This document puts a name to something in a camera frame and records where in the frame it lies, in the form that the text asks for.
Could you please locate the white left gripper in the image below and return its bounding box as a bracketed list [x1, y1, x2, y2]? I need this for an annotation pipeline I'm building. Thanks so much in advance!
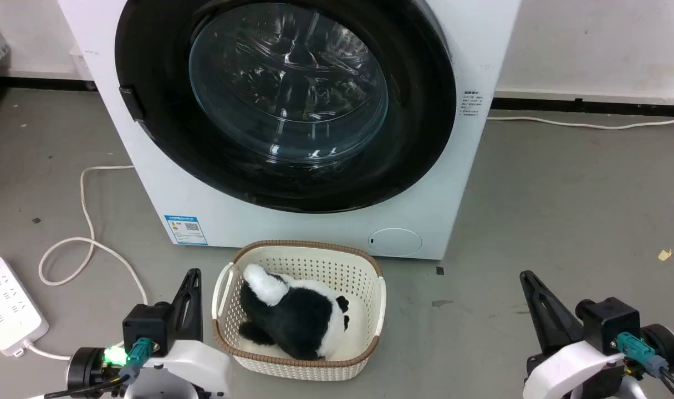
[124, 269, 233, 399]

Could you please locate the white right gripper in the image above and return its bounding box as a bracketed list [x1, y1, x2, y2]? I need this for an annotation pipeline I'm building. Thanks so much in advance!
[519, 270, 627, 399]

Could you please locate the white front-load washing machine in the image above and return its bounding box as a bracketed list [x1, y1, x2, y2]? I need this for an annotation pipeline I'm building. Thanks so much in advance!
[57, 0, 522, 261]

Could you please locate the black round glass washer door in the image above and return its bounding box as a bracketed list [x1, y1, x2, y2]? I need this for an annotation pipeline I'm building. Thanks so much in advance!
[114, 0, 458, 214]

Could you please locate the blue energy label sticker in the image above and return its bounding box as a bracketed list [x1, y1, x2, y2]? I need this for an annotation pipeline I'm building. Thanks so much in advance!
[164, 215, 208, 246]

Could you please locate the black and white panda plush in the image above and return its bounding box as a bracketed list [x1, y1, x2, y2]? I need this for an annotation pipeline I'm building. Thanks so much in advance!
[238, 263, 351, 361]

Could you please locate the cream plastic laundry basket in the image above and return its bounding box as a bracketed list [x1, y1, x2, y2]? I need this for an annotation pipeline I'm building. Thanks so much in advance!
[212, 240, 387, 382]

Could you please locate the round white filter cover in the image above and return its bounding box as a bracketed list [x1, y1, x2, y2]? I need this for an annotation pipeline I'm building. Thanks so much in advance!
[368, 228, 423, 258]

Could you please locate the white power strip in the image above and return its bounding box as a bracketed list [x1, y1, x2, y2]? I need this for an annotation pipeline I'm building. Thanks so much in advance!
[0, 257, 49, 357]

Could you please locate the small printed text sticker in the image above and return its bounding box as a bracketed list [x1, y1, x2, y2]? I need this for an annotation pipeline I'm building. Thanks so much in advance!
[462, 90, 487, 118]

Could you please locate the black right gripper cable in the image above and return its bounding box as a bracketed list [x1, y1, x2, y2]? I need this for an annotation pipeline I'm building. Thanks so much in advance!
[616, 331, 674, 399]

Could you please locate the white power strip cord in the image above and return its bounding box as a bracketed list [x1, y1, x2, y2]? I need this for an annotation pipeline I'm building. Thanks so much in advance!
[24, 165, 149, 361]

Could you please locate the thin white floor cable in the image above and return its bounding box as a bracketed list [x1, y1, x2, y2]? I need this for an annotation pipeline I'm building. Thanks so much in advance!
[487, 112, 674, 131]

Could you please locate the black door handle tab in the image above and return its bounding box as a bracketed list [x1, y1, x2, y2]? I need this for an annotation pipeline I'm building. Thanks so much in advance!
[119, 86, 147, 124]

